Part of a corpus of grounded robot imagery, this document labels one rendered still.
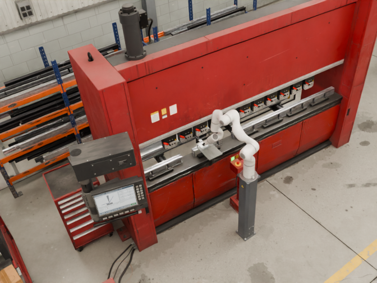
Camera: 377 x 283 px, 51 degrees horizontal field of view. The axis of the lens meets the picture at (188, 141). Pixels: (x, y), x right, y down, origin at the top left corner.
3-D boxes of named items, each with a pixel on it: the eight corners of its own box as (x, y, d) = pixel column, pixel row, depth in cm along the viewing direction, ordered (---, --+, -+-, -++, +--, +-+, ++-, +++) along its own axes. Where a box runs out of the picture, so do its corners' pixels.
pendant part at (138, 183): (100, 222, 350) (91, 195, 327) (97, 212, 359) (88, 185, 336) (148, 207, 360) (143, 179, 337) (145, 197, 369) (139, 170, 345)
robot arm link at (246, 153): (257, 162, 403) (258, 144, 387) (246, 172, 393) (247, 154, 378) (248, 156, 410) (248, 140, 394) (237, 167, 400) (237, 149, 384)
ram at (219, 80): (133, 151, 405) (119, 85, 353) (130, 147, 410) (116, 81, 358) (343, 63, 510) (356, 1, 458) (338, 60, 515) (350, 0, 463)
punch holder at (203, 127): (196, 137, 441) (196, 125, 431) (192, 133, 447) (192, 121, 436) (207, 132, 447) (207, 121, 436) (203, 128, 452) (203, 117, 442)
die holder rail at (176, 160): (143, 180, 437) (142, 174, 431) (141, 177, 441) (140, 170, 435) (182, 162, 455) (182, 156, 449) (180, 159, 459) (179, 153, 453)
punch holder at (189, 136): (181, 144, 434) (180, 132, 424) (177, 139, 440) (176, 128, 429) (192, 138, 440) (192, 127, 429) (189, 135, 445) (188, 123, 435)
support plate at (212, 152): (209, 160, 438) (209, 159, 437) (197, 147, 456) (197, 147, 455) (223, 154, 444) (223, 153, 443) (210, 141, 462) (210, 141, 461)
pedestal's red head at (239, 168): (237, 176, 462) (238, 165, 450) (229, 168, 473) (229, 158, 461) (251, 169, 469) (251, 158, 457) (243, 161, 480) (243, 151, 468)
